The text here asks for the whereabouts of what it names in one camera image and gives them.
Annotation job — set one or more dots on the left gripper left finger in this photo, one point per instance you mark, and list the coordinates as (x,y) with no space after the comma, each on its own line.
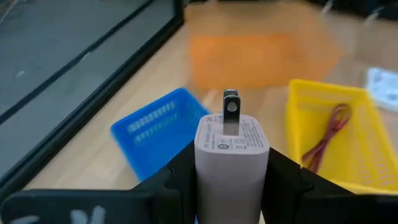
(155,205)

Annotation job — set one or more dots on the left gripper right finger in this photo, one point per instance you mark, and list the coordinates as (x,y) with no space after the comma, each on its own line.
(311,205)

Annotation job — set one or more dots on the white product box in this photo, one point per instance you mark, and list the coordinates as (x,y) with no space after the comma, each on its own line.
(384,87)

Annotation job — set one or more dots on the blue plastic bin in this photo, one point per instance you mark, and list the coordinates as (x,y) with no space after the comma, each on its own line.
(155,133)

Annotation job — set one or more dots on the yellow plastic bin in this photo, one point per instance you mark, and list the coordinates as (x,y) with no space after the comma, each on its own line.
(367,146)

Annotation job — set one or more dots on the orange plastic bin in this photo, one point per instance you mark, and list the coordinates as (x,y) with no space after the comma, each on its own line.
(258,59)

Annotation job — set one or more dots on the black aluminium table frame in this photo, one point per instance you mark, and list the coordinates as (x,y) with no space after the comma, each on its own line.
(77,116)

